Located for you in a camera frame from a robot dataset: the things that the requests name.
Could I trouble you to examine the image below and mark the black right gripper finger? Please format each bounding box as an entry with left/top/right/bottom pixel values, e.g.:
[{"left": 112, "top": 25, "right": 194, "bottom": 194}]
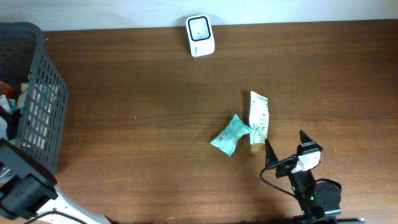
[
  {"left": 265, "top": 139, "right": 279, "bottom": 168},
  {"left": 299, "top": 130, "right": 313, "bottom": 144}
]

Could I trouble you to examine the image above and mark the teal wet wipes pack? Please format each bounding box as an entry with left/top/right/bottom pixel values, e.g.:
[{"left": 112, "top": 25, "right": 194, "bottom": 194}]
[{"left": 210, "top": 114, "right": 252, "bottom": 156}]

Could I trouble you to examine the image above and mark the white Pantene tube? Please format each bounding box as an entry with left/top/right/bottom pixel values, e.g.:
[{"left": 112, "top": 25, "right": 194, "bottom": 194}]
[{"left": 249, "top": 91, "right": 269, "bottom": 156}]

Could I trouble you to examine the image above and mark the large cream wipes bag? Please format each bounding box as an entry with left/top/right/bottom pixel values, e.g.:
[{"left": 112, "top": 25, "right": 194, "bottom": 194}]
[{"left": 16, "top": 83, "right": 60, "bottom": 152}]

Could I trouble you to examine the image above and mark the San Remo spaghetti pack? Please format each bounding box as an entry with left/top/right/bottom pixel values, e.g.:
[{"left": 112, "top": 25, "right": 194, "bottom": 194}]
[{"left": 0, "top": 81, "right": 14, "bottom": 98}]

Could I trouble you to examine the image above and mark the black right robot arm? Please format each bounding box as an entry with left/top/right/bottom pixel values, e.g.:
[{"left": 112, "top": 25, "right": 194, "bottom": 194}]
[{"left": 260, "top": 130, "right": 342, "bottom": 223}]

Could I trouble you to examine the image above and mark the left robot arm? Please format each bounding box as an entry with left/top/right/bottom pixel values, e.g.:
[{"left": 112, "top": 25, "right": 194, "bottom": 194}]
[{"left": 1, "top": 138, "right": 114, "bottom": 223}]

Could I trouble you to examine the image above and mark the white barcode scanner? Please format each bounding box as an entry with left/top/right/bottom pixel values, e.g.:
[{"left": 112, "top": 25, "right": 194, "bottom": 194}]
[{"left": 185, "top": 14, "right": 215, "bottom": 57}]

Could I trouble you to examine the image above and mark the grey plastic mesh basket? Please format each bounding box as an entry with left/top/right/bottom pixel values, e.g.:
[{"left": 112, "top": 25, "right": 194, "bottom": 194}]
[{"left": 1, "top": 22, "right": 69, "bottom": 174}]

